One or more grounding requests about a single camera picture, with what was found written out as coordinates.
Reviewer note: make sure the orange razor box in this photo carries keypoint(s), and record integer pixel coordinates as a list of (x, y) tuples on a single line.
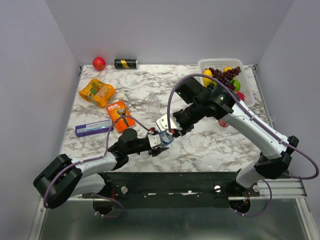
[(118, 112)]

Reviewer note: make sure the orange snack bag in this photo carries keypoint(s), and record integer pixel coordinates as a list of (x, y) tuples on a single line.
[(97, 92)]

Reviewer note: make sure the yellow lemon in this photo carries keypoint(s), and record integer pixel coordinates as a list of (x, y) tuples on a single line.
[(226, 69)]

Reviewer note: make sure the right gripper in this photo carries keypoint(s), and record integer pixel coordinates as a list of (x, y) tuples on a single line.
[(180, 133)]

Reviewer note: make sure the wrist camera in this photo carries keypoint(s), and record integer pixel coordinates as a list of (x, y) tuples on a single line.
[(168, 123), (154, 140)]

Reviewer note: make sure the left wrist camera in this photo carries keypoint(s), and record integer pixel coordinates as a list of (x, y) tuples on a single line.
[(154, 140)]

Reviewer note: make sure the clear empty plastic bottle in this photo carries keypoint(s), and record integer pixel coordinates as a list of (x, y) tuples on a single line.
[(153, 104)]

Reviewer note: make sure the dark blue grape bunch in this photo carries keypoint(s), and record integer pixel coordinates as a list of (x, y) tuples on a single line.
[(211, 86)]

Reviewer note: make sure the white fruit basket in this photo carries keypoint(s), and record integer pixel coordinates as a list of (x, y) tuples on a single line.
[(221, 64)]

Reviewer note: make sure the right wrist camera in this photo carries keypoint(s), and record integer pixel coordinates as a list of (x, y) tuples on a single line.
[(168, 123)]

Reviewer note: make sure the purple toothpaste box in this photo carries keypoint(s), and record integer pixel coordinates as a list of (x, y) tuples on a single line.
[(93, 128)]

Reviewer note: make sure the green apple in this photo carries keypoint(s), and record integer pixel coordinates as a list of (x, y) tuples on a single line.
[(234, 85)]

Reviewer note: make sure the purple grape bunch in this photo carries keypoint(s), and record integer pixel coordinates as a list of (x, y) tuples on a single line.
[(225, 77)]

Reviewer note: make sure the black gold can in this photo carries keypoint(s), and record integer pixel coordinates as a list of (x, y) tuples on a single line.
[(126, 63)]

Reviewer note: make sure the red label plastic bottle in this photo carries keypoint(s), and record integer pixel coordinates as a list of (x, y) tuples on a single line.
[(222, 123)]

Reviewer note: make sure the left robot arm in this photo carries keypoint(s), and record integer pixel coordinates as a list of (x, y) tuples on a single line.
[(58, 181)]

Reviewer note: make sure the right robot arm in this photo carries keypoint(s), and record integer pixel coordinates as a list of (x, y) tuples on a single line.
[(205, 102)]

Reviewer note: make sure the red apple in basket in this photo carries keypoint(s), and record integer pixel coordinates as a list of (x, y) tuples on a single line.
[(241, 95)]

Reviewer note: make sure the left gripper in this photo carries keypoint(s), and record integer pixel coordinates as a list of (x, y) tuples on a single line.
[(158, 150)]

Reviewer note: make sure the blue label plastic bottle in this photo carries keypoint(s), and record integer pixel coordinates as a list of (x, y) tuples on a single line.
[(166, 139)]

